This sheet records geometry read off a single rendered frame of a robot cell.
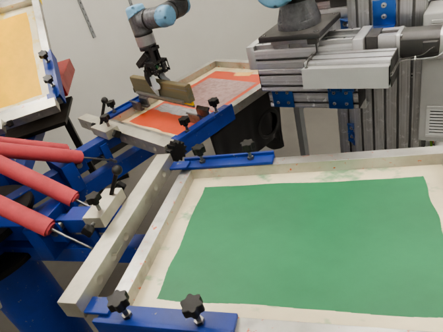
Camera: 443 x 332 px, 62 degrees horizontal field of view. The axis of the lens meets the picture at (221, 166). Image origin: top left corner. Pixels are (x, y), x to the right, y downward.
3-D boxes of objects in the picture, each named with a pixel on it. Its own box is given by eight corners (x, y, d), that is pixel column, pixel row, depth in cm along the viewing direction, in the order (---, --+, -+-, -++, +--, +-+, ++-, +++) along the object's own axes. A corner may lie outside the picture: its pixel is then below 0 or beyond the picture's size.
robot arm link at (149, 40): (130, 37, 147) (147, 31, 151) (135, 49, 149) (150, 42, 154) (141, 37, 142) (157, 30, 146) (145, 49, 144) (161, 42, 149)
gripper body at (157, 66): (157, 78, 150) (147, 49, 143) (146, 76, 155) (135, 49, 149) (171, 70, 154) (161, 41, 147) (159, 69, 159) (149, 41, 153)
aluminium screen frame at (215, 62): (216, 64, 218) (214, 58, 216) (298, 70, 179) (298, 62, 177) (104, 128, 178) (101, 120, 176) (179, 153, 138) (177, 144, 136)
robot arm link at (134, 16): (136, 6, 136) (119, 10, 140) (146, 36, 141) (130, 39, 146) (148, 0, 141) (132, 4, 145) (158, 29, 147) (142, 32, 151)
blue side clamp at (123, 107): (152, 102, 195) (147, 89, 191) (158, 103, 192) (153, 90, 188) (105, 129, 180) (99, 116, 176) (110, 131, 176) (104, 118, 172)
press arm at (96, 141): (115, 139, 154) (109, 128, 151) (122, 141, 150) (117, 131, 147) (78, 161, 145) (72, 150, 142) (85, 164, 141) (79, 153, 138)
